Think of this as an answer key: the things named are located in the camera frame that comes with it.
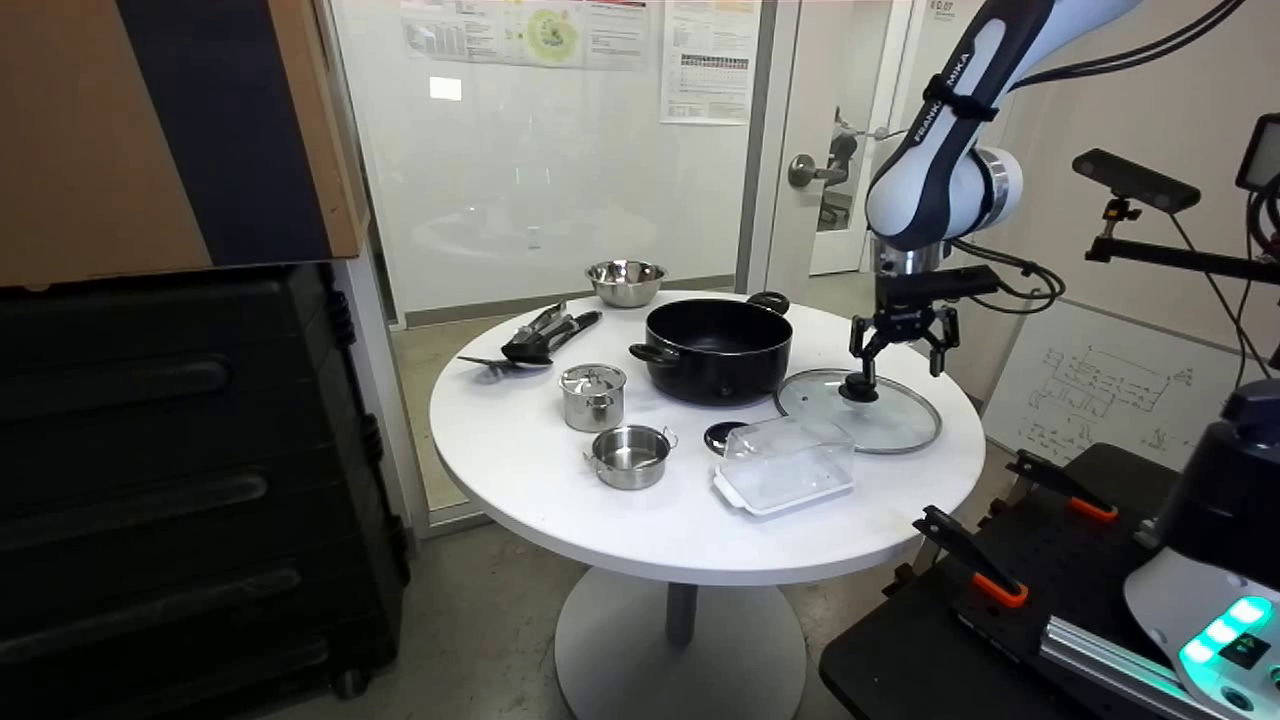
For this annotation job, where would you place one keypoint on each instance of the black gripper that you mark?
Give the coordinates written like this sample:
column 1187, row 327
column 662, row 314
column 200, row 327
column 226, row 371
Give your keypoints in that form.
column 910, row 323

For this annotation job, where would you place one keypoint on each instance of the glass lid with black knob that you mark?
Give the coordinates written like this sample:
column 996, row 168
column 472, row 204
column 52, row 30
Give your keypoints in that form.
column 881, row 425

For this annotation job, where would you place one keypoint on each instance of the white text poster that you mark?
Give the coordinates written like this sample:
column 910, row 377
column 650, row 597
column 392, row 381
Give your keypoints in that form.
column 709, row 63

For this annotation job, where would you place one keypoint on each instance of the aluminium rail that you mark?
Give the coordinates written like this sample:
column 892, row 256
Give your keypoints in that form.
column 1106, row 660

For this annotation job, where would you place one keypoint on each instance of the black perforated robot table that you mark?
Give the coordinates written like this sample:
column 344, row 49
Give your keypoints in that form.
column 933, row 666

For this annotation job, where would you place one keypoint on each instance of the large steel mixing bowl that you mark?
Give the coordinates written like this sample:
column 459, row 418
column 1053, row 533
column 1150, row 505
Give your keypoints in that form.
column 625, row 281

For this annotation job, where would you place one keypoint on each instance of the clear plastic container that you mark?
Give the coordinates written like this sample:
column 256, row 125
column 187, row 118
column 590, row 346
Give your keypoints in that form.
column 787, row 473

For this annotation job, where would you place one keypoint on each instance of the black box device on mount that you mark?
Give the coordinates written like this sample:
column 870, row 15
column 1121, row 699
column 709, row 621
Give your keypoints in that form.
column 1264, row 154

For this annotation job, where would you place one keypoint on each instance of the poster with green circle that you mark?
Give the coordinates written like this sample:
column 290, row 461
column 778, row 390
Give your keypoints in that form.
column 544, row 33

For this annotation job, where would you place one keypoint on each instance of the black equipment case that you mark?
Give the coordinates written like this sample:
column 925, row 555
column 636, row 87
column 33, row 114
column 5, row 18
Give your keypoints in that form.
column 172, row 481

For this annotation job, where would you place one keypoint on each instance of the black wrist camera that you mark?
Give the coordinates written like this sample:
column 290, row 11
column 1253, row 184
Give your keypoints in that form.
column 940, row 281

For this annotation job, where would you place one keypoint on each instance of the small sign on door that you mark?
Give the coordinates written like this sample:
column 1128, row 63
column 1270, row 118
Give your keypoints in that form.
column 835, row 209

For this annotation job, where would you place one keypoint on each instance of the glass office door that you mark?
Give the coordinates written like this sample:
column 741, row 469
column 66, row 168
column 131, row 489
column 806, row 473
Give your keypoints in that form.
column 835, row 81

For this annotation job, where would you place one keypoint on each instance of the white table pedestal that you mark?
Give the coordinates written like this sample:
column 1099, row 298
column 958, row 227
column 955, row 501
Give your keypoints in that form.
column 683, row 652

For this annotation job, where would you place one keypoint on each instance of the whiteboard with drawing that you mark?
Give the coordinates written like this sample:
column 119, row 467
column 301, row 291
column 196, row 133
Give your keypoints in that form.
column 1106, row 385

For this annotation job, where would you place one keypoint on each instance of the black camera on stand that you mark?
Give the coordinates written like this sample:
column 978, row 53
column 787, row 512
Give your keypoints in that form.
column 1136, row 183

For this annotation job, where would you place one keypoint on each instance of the small steel bowl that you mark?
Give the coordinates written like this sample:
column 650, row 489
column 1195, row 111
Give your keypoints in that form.
column 631, row 458

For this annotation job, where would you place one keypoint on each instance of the small white label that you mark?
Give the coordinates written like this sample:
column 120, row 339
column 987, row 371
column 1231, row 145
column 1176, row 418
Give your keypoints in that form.
column 444, row 90

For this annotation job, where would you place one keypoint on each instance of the small round steel lid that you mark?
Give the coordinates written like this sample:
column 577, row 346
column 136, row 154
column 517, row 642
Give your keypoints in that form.
column 725, row 436

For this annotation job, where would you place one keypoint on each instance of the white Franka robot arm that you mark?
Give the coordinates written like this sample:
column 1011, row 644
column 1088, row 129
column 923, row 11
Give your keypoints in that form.
column 933, row 145

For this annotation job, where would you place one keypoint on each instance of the black cooking pot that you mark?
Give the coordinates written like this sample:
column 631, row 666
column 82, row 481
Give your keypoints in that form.
column 715, row 352

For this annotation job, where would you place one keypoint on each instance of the steel cup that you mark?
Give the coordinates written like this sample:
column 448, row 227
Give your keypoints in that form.
column 593, row 397

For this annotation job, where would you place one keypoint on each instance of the cardboard box with dark stripe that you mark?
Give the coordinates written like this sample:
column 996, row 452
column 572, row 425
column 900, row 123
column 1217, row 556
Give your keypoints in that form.
column 82, row 133

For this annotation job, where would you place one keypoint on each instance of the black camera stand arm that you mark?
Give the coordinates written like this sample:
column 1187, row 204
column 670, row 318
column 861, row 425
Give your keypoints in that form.
column 1187, row 256

